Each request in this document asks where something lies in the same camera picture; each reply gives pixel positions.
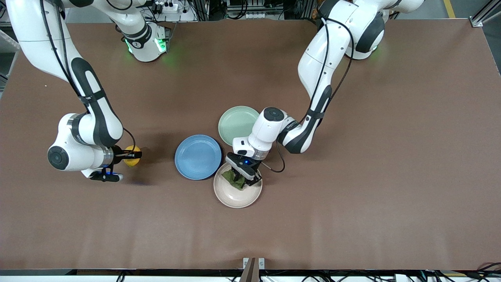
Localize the yellow lemon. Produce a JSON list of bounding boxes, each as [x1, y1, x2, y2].
[[123, 146, 142, 168]]

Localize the green lettuce leaf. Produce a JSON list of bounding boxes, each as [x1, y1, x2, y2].
[[221, 169, 247, 191]]

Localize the beige plate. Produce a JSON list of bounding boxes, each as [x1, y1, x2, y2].
[[213, 161, 263, 209]]

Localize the blue plate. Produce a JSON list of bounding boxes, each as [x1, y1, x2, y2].
[[175, 135, 222, 181]]

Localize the green plate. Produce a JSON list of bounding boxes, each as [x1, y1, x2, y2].
[[218, 106, 261, 147]]

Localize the white power strip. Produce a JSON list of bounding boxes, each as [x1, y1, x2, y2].
[[153, 2, 179, 13]]

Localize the metal table edge bracket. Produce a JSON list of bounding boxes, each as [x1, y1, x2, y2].
[[242, 257, 265, 282]]

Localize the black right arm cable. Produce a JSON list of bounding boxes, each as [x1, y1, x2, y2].
[[39, 0, 137, 151]]

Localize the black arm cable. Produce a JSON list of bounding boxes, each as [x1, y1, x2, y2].
[[39, 0, 137, 151], [270, 17, 355, 173]]

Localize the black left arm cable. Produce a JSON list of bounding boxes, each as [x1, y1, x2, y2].
[[270, 17, 355, 173]]

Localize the aluminium frame profile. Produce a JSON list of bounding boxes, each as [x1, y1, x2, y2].
[[470, 0, 501, 28], [0, 0, 12, 32]]

